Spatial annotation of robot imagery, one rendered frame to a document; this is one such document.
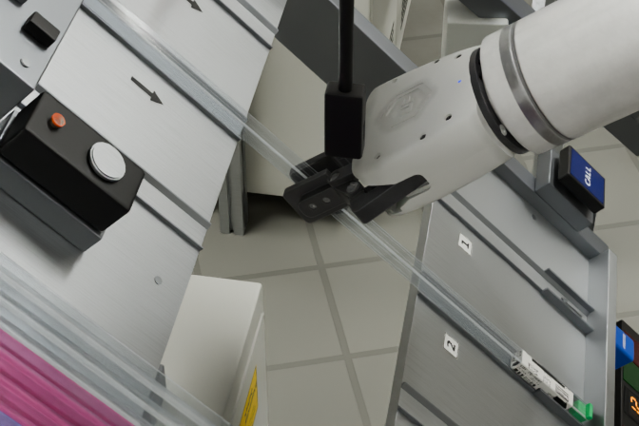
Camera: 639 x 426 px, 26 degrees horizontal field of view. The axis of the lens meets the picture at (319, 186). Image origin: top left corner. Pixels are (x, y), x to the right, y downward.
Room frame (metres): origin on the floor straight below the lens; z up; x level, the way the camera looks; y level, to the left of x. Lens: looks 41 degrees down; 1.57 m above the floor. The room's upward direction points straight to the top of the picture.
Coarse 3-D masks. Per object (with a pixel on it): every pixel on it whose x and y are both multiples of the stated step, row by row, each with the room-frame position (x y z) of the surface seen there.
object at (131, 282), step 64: (128, 0) 0.79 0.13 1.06; (192, 0) 0.83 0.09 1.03; (256, 0) 0.88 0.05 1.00; (64, 64) 0.70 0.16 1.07; (128, 64) 0.74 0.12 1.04; (192, 64) 0.77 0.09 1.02; (256, 64) 0.82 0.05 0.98; (128, 128) 0.68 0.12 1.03; (192, 128) 0.72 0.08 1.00; (0, 192) 0.58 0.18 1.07; (192, 192) 0.67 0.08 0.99; (64, 256) 0.56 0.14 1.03; (128, 256) 0.59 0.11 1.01; (192, 256) 0.62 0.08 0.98; (128, 320) 0.55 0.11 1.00
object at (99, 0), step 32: (96, 0) 0.76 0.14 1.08; (128, 32) 0.75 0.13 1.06; (160, 64) 0.75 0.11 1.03; (224, 96) 0.75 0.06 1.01; (256, 128) 0.74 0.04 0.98; (288, 160) 0.74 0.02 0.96; (352, 224) 0.73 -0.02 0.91; (384, 256) 0.72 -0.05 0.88; (448, 288) 0.72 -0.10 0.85; (480, 320) 0.72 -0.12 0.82; (512, 352) 0.71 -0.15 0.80; (576, 416) 0.70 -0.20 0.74
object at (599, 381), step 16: (608, 256) 0.88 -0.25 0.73; (592, 272) 0.87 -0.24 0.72; (608, 272) 0.86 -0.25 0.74; (592, 288) 0.85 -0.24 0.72; (608, 288) 0.84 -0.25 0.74; (592, 304) 0.83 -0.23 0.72; (608, 304) 0.82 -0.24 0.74; (592, 320) 0.81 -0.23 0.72; (608, 320) 0.80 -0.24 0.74; (592, 336) 0.79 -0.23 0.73; (608, 336) 0.78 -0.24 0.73; (592, 352) 0.77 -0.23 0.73; (608, 352) 0.76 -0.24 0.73; (592, 368) 0.75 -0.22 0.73; (608, 368) 0.75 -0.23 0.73; (592, 384) 0.74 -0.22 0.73; (608, 384) 0.73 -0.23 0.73; (592, 400) 0.72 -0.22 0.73; (608, 400) 0.71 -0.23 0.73; (592, 416) 0.70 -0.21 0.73; (608, 416) 0.70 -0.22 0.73
